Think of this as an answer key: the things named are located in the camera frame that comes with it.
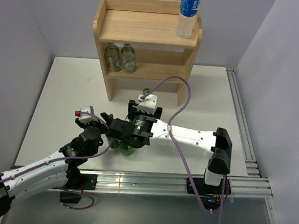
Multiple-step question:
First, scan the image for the blue label water bottle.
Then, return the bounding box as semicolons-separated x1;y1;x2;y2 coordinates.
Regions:
176;0;200;39

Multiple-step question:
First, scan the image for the green glass bottle yellow label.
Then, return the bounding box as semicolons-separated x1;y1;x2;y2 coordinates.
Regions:
143;87;151;95

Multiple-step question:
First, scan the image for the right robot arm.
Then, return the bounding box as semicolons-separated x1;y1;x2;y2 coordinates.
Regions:
106;97;232;193

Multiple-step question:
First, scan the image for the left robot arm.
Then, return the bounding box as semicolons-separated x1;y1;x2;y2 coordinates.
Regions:
0;111;113;217

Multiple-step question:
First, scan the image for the wooden two-tier shelf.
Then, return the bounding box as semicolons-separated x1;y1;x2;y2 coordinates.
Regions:
93;0;203;101

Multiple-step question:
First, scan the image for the clear glass bottle right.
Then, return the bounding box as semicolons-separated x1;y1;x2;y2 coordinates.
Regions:
120;43;136;74

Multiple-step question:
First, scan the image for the clear glass bottle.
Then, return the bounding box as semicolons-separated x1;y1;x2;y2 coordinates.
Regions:
120;43;136;74
104;42;121;72

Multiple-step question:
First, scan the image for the clear glass bottle left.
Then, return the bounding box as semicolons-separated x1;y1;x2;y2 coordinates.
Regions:
104;42;121;72

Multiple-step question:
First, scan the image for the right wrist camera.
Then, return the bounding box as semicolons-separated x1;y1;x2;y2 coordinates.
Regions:
136;94;158;115

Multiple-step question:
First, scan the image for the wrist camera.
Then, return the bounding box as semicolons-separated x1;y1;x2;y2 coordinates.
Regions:
74;106;95;123
136;94;158;115

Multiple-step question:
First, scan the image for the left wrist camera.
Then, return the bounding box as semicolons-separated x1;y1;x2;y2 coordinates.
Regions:
74;106;95;123

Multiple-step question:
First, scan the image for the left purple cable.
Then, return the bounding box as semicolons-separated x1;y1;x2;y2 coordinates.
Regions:
0;106;116;212

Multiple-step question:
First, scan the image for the purple cable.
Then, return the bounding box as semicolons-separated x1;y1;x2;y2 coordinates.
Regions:
133;74;236;224
0;106;116;212

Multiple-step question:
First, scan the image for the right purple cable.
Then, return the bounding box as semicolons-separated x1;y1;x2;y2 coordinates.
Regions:
133;74;236;224

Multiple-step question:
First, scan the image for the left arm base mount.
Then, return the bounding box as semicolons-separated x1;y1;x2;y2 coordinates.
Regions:
59;174;98;210

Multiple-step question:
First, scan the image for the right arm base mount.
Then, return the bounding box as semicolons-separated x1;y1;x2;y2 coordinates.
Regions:
186;177;231;210

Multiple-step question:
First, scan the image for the aluminium rail frame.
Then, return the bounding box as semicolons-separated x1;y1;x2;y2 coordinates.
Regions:
5;52;296;224

